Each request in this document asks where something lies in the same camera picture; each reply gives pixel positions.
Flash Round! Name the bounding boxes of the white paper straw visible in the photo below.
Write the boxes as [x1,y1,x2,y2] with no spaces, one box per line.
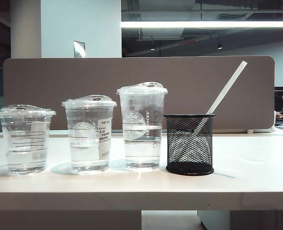
[177,60,249,166]

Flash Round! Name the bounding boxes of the large clear plastic cup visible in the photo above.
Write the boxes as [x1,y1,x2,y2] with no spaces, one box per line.
[116,81,169,170]

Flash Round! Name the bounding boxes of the medium clear plastic cup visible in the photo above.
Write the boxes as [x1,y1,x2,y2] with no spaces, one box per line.
[61,95,118,175]

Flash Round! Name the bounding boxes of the small clear plastic cup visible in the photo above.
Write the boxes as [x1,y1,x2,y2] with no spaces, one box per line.
[0,104,57,176]

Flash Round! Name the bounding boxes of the black mesh pen holder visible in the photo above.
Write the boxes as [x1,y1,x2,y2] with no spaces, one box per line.
[163,114,216,175]

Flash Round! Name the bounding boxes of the brown desk partition panel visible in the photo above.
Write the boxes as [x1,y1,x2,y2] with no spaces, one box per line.
[2,56,276,131]

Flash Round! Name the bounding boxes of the paper sign on pillar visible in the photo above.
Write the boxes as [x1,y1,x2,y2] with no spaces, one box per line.
[73,40,86,58]

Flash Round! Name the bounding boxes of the white ceiling light strip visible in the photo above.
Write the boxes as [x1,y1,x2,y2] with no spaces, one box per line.
[121,21,283,28]

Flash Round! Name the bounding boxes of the black monitor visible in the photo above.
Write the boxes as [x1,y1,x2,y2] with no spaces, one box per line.
[274,86,283,112]

